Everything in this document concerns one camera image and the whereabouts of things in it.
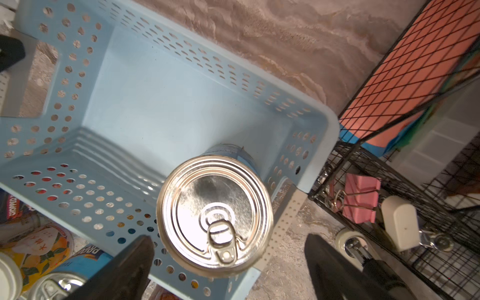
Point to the black wire desk organizer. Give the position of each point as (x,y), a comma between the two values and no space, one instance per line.
(415,126)

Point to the white black stapler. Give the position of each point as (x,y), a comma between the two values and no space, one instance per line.
(403,233)

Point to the blue can silver top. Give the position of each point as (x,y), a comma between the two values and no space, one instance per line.
(214,213)

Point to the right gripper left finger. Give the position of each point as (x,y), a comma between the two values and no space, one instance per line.
(125,277)

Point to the light blue plastic basket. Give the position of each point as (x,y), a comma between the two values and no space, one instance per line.
(133,96)

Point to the orange can white lid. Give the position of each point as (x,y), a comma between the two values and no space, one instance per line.
(26,261)

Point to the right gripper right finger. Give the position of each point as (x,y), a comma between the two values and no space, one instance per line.
(334,277)

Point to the blue Progresso soup can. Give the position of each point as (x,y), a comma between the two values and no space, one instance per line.
(70,275)

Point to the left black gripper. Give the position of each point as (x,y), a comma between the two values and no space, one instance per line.
(12,52)

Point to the dark blue gold-top can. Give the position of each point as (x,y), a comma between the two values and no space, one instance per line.
(12,208)

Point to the pink binder clip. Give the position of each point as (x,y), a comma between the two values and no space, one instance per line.
(358,200)

